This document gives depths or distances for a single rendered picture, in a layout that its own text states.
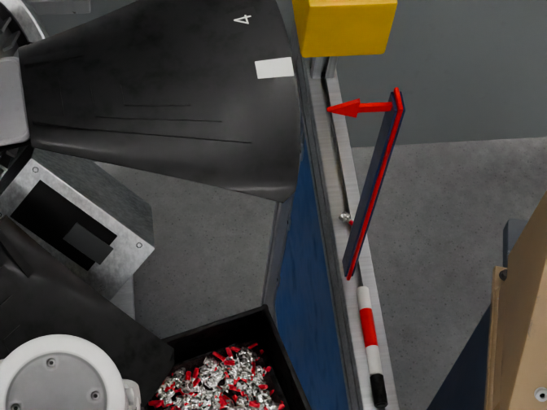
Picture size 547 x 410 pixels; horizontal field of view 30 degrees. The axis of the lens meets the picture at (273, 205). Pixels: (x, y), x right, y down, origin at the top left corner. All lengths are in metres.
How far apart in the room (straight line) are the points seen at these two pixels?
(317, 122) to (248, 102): 0.42
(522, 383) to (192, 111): 0.39
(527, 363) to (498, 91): 1.30
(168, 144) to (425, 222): 1.45
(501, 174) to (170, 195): 0.75
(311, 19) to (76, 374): 0.61
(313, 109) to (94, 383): 0.73
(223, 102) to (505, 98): 1.41
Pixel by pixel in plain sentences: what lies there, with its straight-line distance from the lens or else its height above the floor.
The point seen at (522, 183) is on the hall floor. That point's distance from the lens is 2.37.
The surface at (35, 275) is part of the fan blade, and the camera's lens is 0.96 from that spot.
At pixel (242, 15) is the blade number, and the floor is 1.22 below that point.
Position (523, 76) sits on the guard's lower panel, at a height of 0.28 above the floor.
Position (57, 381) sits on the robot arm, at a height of 1.30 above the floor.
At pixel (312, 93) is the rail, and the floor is 0.86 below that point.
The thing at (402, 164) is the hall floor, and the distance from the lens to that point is 2.32.
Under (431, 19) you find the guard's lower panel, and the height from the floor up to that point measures 0.47.
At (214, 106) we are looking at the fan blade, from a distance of 0.86.
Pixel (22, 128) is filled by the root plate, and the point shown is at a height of 1.20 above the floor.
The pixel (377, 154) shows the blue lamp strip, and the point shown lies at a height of 1.10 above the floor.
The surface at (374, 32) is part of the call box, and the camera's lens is 1.17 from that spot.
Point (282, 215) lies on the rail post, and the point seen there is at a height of 0.46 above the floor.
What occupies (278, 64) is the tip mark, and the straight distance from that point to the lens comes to 0.89.
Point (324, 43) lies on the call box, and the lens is 1.17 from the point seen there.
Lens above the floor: 1.90
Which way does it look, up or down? 59 degrees down
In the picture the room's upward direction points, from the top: 8 degrees clockwise
